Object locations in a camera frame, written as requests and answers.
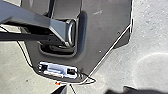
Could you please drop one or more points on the dark grey robot torso link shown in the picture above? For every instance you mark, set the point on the dark grey robot torso link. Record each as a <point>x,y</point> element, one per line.
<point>26,18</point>

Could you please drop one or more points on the small orange tab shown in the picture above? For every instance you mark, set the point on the small orange tab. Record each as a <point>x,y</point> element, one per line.
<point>57,83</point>

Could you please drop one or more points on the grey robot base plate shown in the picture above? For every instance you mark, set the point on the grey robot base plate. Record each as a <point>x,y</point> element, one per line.
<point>103,26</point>

